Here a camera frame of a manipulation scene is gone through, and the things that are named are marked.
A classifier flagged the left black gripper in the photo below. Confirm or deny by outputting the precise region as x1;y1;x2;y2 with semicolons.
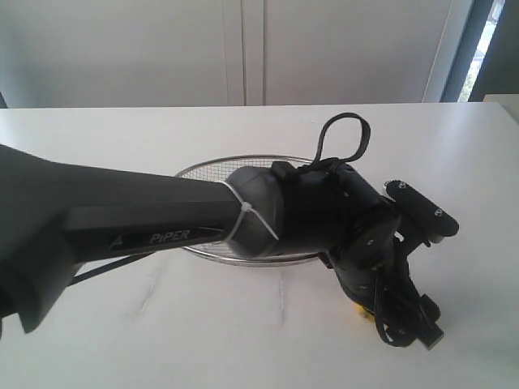
330;229;440;324

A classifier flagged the yellow lemon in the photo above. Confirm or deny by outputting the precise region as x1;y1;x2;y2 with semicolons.
353;302;375;323

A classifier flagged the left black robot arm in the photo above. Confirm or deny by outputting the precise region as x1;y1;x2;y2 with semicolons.
1;146;440;336

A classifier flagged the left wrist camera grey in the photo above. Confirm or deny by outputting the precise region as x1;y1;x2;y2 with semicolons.
384;180;460;246

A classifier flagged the white cable tie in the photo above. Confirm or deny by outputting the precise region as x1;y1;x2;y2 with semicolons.
221;181;281;244

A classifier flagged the oval wire mesh basket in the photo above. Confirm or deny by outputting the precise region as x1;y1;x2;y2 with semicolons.
174;153;329;267

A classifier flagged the dark window frame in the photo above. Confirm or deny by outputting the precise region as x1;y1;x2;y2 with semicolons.
440;1;518;102

